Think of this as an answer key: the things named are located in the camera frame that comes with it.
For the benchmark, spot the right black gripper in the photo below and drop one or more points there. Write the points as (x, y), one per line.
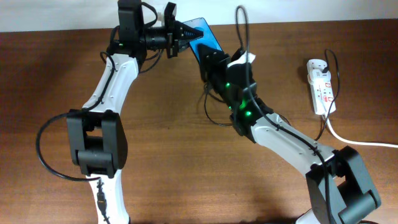
(213, 63)

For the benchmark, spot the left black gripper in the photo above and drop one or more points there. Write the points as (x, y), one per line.
(174, 33)

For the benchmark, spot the blue Galaxy smartphone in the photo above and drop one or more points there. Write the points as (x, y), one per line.
(208, 38)

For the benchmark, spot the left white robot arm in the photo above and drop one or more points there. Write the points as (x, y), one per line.
(97, 139)

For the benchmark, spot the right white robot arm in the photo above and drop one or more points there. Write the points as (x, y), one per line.
(340, 187)

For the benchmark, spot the white charger plug adapter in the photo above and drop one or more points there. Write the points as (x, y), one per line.
(318, 76)

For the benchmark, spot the white power strip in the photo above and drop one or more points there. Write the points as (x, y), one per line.
(322, 93)

